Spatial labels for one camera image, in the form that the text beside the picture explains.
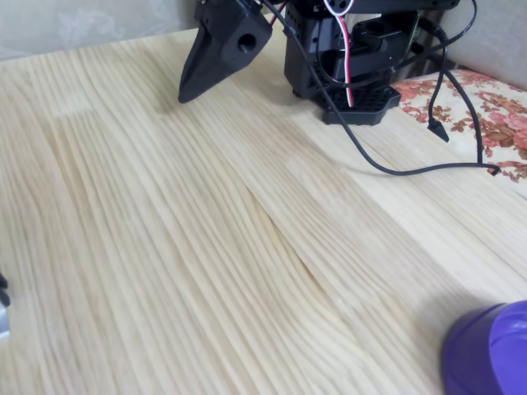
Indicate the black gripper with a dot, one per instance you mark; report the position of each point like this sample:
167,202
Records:
222,37

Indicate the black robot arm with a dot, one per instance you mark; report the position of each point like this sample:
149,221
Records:
391,4

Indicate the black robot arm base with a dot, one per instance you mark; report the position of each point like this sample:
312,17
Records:
304,70

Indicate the purple bowl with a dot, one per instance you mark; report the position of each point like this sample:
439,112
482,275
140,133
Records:
486,349

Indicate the floral patterned cloth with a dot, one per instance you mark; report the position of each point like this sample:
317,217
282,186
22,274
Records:
502,107

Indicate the black and white stand piece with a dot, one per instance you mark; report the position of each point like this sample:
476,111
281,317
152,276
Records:
3,321

